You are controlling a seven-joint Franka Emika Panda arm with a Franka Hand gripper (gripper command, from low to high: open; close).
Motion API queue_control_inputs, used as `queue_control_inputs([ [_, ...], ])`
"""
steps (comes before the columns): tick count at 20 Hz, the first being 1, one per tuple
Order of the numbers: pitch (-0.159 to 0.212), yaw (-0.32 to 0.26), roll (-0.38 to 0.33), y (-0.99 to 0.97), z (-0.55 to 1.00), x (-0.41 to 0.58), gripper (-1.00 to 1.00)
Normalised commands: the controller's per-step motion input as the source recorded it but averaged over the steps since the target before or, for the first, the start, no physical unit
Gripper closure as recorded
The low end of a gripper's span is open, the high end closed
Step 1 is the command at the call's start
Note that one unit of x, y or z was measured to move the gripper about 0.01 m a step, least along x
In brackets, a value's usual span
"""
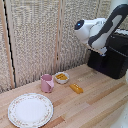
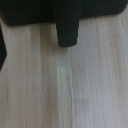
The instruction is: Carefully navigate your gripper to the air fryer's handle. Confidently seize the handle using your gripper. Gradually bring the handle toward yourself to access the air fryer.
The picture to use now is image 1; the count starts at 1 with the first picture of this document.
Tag floral rimmed white plate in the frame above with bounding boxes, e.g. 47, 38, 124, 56
7, 92, 55, 128

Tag yellow food pieces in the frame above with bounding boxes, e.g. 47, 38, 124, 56
55, 73, 68, 81

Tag beige woven folding screen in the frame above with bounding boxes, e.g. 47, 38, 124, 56
0, 0, 128, 94

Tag black air fryer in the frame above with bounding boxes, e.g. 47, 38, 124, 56
86, 29, 128, 81

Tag small white bowl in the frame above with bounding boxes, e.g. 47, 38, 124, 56
53, 71, 71, 85

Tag orange rectangular block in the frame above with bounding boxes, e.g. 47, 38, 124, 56
68, 83, 85, 95

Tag pink cup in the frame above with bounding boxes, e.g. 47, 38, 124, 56
40, 73, 56, 94

